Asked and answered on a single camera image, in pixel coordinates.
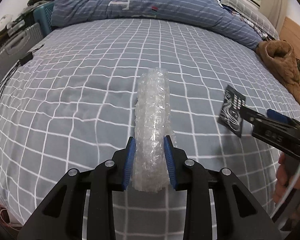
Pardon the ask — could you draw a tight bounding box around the black patterned packet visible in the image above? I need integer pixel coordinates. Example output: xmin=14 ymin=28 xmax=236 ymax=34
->
xmin=218 ymin=85 xmax=246 ymax=138

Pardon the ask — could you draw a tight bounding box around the bubble wrap roll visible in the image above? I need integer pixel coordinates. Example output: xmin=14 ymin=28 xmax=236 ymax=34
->
xmin=132 ymin=68 xmax=175 ymax=192

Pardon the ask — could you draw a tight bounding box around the person's right hand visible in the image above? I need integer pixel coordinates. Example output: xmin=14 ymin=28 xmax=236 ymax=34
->
xmin=273 ymin=152 xmax=300 ymax=222

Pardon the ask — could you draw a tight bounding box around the brown fleece garment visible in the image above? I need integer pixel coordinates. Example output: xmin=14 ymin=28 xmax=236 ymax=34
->
xmin=256 ymin=40 xmax=300 ymax=105

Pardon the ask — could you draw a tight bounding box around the grey checked bed sheet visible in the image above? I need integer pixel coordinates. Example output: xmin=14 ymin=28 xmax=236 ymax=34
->
xmin=0 ymin=18 xmax=300 ymax=225

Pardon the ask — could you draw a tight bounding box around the grey checked pillow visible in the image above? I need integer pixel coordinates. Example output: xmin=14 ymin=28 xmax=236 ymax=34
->
xmin=220 ymin=0 xmax=279 ymax=40

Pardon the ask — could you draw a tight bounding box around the beige curtain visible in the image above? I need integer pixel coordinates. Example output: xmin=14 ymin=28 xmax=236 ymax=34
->
xmin=259 ymin=0 xmax=288 ymax=34

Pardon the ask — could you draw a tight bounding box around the blue striped duvet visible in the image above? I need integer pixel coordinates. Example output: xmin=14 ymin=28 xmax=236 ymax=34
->
xmin=52 ymin=0 xmax=262 ymax=50

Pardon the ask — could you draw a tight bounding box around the grey hard suitcase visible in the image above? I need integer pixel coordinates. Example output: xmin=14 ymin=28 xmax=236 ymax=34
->
xmin=0 ymin=23 xmax=43 ymax=82

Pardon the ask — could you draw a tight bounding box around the teal plastic crate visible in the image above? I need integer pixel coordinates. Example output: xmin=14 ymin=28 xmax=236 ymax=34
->
xmin=33 ymin=2 xmax=54 ymax=37

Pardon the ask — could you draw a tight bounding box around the wooden bed frame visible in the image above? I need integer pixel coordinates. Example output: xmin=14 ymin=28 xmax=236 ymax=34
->
xmin=280 ymin=17 xmax=300 ymax=59

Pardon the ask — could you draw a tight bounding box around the black charger with cable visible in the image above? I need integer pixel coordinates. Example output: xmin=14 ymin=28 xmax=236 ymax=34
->
xmin=0 ymin=44 xmax=44 ymax=101

